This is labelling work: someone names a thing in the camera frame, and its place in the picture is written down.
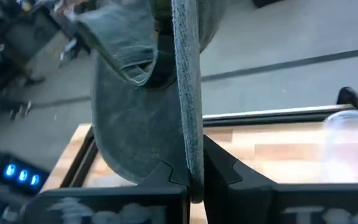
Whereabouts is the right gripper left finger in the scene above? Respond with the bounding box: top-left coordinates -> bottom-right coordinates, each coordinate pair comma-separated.
20,160 -> 189,224

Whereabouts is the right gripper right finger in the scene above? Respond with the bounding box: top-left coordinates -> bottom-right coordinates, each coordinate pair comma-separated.
203,135 -> 358,224

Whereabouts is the grey-blue cap with buckle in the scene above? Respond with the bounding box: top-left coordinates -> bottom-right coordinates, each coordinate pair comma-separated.
73,0 -> 231,205

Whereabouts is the clear plastic container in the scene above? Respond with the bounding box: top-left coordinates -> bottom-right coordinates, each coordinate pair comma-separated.
320,110 -> 358,184

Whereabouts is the black device with blue lights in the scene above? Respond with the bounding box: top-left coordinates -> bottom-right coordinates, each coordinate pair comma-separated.
0,151 -> 50,224

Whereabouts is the black metal table frame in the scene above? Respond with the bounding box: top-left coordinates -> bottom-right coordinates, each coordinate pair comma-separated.
59,104 -> 358,189

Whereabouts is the black frame clamp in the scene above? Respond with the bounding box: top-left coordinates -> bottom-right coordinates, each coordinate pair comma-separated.
336,86 -> 358,110

